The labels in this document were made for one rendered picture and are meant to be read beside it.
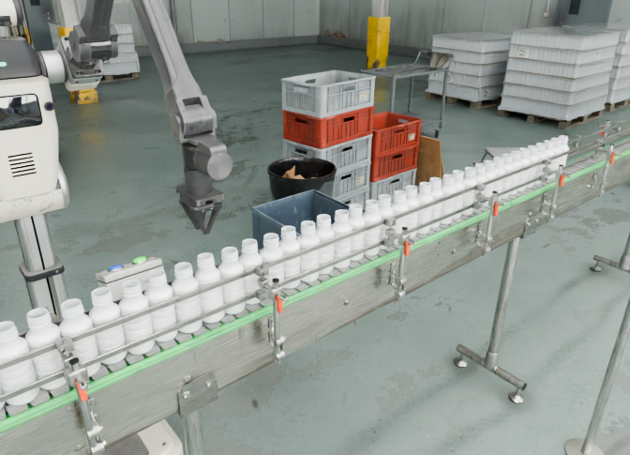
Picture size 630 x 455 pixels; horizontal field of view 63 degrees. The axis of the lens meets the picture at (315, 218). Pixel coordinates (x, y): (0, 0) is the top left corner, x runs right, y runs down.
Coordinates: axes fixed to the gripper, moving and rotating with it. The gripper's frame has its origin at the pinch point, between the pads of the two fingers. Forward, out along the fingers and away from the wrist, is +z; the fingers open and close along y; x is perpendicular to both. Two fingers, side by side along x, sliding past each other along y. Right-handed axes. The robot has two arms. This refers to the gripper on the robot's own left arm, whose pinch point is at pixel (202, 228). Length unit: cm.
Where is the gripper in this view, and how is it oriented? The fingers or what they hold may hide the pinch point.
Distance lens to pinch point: 117.9
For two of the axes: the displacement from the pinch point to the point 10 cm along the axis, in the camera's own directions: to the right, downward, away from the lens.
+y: -6.4, -3.3, 7.0
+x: -7.7, 2.6, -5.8
